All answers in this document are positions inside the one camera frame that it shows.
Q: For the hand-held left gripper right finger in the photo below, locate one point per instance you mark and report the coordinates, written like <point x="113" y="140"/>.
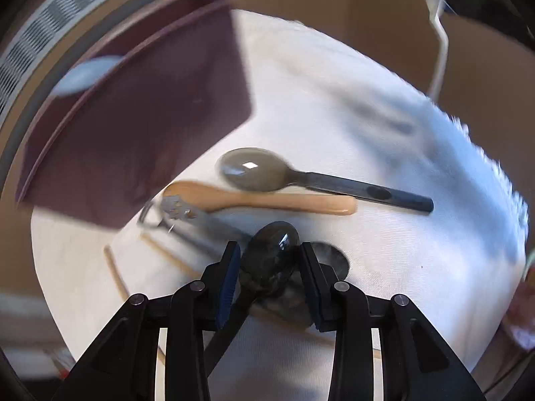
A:
<point x="312" y="296"/>

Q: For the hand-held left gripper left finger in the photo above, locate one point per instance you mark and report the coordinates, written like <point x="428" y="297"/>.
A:
<point x="228" y="292"/>

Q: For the black spoon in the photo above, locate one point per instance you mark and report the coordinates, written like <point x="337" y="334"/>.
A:
<point x="271" y="255"/>

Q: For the maroon utensil tray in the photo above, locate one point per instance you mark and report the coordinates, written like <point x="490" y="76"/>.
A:
<point x="146" y="133"/>

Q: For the wooden spoon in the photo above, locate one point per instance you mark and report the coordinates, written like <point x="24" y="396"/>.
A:
<point x="292" y="204"/>

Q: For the white cloth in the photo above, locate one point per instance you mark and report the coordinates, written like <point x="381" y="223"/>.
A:
<point x="376" y="154"/>

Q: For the large grey vent grille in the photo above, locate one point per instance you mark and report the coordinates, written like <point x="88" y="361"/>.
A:
<point x="62" y="0"/>

